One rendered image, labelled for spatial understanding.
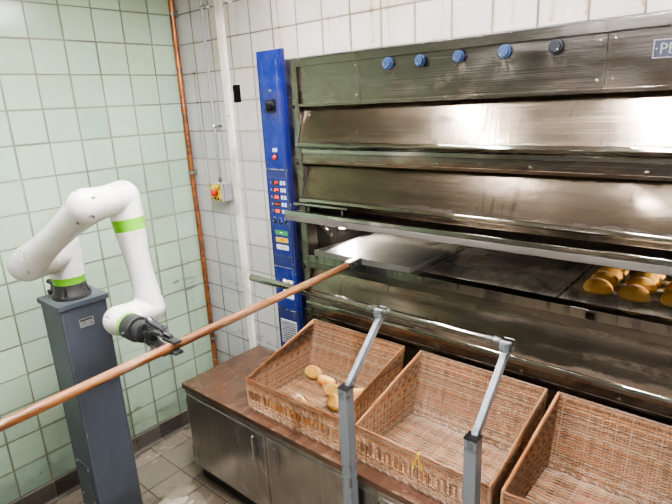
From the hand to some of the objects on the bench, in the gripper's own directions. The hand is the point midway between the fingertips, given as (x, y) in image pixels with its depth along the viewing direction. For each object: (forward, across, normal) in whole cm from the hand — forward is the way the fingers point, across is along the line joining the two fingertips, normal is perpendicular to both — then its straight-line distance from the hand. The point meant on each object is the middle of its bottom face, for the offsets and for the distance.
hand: (172, 345), depth 171 cm
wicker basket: (+118, +59, -73) cm, 151 cm away
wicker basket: (-2, +60, -73) cm, 95 cm away
